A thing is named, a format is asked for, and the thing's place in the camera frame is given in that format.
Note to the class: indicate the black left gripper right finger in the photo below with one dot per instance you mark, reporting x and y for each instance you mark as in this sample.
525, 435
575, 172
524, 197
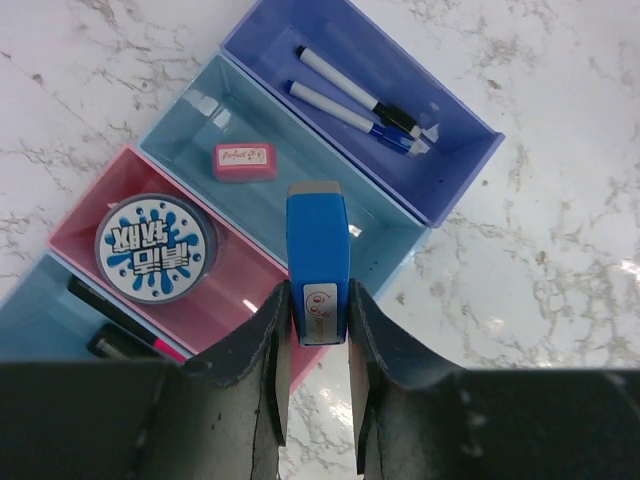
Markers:
418, 415

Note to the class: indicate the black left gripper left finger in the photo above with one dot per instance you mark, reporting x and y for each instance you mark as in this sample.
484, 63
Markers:
220, 415

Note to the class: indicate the black blue highlighter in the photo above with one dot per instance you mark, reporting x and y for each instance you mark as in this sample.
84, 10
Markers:
110, 341

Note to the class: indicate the black pink highlighter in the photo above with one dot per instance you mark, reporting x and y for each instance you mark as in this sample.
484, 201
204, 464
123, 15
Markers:
92, 297

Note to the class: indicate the blue round tape jar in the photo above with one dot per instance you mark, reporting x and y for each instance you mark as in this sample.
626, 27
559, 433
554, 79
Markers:
155, 248

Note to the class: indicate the blue pencil sharpener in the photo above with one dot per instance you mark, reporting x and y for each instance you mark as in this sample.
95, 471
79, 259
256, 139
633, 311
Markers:
318, 257

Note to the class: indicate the pink eraser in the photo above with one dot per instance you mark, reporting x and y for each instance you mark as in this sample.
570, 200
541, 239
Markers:
244, 162

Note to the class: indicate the white blue marker pen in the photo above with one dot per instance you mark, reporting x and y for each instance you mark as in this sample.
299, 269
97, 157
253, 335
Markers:
390, 137

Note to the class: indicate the white black marker pen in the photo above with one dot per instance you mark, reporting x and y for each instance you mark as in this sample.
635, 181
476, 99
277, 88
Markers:
390, 115

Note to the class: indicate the pink drawer bin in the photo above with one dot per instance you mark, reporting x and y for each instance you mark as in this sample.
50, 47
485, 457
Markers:
240, 280

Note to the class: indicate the light blue drawer bin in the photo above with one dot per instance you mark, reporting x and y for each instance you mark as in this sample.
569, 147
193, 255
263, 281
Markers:
42, 320

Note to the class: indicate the purple drawer bin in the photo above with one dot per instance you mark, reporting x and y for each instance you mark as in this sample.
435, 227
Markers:
332, 48

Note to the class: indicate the sky blue drawer bin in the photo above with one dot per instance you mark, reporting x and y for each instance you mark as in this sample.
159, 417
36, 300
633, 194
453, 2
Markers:
225, 105

